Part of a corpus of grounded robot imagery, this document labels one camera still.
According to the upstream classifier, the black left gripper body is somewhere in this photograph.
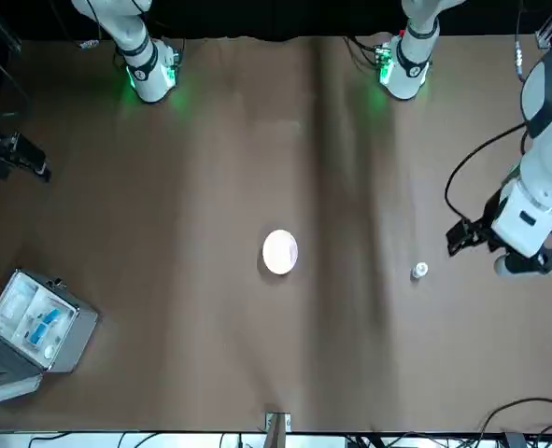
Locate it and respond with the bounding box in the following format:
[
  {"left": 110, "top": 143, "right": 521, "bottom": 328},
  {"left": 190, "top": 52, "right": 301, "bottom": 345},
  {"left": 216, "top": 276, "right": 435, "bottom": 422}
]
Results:
[{"left": 488, "top": 223, "right": 510, "bottom": 256}]

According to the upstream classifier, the clear plastic bag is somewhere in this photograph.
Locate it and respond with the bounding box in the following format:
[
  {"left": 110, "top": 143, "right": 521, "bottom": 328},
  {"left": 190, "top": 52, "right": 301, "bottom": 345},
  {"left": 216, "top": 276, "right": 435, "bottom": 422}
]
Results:
[{"left": 0, "top": 274, "right": 38, "bottom": 332}]

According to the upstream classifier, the blue packet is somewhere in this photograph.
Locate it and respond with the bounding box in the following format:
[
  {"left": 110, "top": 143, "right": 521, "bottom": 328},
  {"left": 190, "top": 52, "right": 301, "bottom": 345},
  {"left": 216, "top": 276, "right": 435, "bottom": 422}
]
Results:
[{"left": 28, "top": 308, "right": 65, "bottom": 345}]

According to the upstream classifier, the open aluminium case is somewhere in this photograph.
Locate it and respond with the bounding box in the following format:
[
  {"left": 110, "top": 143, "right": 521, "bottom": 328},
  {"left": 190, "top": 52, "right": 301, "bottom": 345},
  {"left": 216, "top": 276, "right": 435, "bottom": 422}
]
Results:
[{"left": 0, "top": 268, "right": 100, "bottom": 410}]

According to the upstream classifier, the white desk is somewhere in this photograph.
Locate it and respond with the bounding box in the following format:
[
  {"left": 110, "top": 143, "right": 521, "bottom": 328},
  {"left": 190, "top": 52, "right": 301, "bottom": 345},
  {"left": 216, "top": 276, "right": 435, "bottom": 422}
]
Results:
[{"left": 0, "top": 431, "right": 347, "bottom": 448}]

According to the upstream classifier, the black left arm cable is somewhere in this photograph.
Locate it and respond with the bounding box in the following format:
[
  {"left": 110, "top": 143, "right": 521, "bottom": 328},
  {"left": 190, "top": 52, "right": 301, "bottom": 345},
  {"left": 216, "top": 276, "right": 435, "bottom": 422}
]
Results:
[{"left": 445, "top": 0, "right": 529, "bottom": 224}]

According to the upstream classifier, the black looped cable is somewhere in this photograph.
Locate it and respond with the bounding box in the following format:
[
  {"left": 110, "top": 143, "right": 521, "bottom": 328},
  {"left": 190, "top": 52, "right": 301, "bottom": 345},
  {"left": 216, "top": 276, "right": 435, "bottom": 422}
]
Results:
[{"left": 478, "top": 397, "right": 552, "bottom": 438}]

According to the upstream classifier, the black base cable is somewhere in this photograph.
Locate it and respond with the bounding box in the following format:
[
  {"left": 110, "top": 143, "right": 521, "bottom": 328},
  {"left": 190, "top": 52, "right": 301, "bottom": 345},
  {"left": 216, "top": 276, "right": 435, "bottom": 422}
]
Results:
[{"left": 345, "top": 35, "right": 382, "bottom": 71}]

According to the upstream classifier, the aluminium frame post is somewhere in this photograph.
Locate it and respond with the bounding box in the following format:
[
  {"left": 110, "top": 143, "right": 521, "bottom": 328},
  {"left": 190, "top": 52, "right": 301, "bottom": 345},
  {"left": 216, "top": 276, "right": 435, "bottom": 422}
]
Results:
[{"left": 264, "top": 411, "right": 292, "bottom": 448}]

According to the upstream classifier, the black thin desk cable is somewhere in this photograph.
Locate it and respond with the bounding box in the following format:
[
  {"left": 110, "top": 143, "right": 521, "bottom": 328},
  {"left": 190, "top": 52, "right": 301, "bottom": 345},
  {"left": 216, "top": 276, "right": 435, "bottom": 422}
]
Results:
[{"left": 27, "top": 431, "right": 164, "bottom": 448}]

